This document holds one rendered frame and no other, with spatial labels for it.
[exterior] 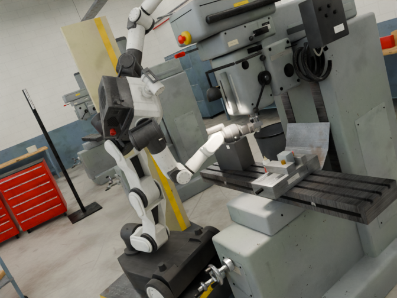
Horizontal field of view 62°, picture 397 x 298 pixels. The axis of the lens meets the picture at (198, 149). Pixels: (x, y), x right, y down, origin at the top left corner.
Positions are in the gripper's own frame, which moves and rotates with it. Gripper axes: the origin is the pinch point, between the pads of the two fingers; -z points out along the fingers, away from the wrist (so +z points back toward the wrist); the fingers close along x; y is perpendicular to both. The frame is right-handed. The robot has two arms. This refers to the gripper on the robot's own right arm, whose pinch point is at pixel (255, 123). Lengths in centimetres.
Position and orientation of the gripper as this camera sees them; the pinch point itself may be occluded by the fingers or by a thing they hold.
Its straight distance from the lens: 179.6
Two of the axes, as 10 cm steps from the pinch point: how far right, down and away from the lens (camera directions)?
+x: -1.7, -2.0, 9.6
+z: -9.3, 3.6, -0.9
